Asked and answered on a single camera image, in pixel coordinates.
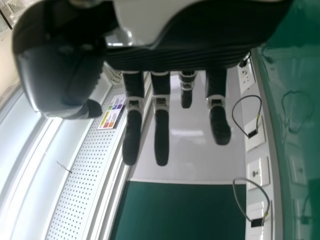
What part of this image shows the coloured sticker label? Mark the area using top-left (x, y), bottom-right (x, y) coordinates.
top-left (96, 93), bottom-right (127, 131)

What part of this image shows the white perforated cable duct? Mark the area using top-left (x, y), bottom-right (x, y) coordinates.
top-left (44, 72), bottom-right (131, 240)

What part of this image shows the white socket plate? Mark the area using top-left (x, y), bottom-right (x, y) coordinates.
top-left (238, 61), bottom-right (256, 93)
top-left (246, 156), bottom-right (271, 191)
top-left (246, 199), bottom-right (272, 240)
top-left (243, 114), bottom-right (266, 153)

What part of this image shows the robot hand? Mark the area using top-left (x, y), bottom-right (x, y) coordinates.
top-left (11, 0), bottom-right (295, 167)

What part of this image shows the grey looped cable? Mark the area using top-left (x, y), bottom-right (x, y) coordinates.
top-left (231, 95), bottom-right (264, 139)
top-left (231, 176), bottom-right (272, 224)

